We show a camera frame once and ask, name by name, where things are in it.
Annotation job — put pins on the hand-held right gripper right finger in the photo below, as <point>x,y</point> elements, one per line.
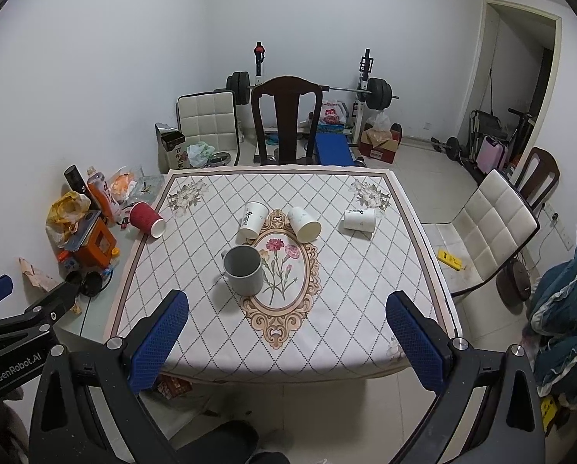
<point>416,343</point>

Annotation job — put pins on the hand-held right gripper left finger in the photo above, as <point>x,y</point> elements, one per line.
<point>160,343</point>

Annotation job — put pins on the person's left forearm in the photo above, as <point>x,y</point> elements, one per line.
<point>7,425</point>

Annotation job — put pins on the red paper cup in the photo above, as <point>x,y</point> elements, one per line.
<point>143,217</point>

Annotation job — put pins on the white paper cup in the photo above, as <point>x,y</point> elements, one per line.
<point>358,220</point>
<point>302,222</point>
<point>250,222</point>

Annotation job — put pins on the torn brown paper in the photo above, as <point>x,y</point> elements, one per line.
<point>36,275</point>

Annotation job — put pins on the black round headphones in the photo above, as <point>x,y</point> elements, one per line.
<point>92,283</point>

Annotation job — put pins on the red packet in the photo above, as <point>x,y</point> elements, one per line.
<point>172,386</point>

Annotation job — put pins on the pale side table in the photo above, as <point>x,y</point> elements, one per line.
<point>99,314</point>

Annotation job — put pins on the orange box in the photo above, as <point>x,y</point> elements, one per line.
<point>97,246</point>

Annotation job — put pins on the floral quilted tablecloth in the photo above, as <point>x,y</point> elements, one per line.
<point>196,261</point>

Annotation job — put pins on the yellow tool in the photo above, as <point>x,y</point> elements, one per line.
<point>450,258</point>

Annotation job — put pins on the yellow plastic bag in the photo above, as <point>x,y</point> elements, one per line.
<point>66,208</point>

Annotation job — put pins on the grey mug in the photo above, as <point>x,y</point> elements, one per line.
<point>245,275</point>

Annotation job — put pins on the orange drink bottle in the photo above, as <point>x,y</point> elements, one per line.
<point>102,193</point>

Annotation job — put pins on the black cylinder bottle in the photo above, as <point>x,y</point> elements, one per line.
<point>78,182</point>

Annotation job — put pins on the orange and white bag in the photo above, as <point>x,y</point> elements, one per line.
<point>121,184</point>

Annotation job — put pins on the white leather chair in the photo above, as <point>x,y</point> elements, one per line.
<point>491,222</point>
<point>206,116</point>

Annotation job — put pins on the yellow tag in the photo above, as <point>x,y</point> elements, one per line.
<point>548,413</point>

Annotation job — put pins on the blue quilt pile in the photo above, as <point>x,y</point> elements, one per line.
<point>569,299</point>

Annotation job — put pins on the white power strip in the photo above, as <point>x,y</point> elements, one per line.
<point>566,239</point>

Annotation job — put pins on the brown printed box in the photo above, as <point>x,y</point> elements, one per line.
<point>177,154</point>

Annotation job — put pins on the green and white plastic bag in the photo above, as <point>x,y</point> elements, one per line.
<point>199,153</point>

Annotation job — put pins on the black dumbbell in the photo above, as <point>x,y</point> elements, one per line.
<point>453,147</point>

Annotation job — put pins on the cardboard box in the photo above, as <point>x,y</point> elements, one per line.
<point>380,147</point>

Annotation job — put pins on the pink suitcase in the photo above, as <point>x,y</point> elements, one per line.
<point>489,154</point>

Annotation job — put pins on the blue bench pad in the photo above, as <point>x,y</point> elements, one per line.
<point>334,150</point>

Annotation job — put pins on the dark wooden chair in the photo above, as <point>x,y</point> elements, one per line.
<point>542,169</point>
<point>286,116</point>

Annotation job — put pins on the black folding cart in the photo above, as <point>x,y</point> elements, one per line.
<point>482,125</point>

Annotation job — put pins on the black scooter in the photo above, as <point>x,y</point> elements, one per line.
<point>520,128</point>

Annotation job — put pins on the red and white plastic bag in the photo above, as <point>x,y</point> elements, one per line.
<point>332,113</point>

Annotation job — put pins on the black barbell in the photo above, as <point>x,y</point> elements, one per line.
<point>379,93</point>

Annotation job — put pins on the white weight rack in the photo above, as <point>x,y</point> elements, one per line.
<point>364,72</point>

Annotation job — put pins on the white door frame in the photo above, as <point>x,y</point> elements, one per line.
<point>482,58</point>

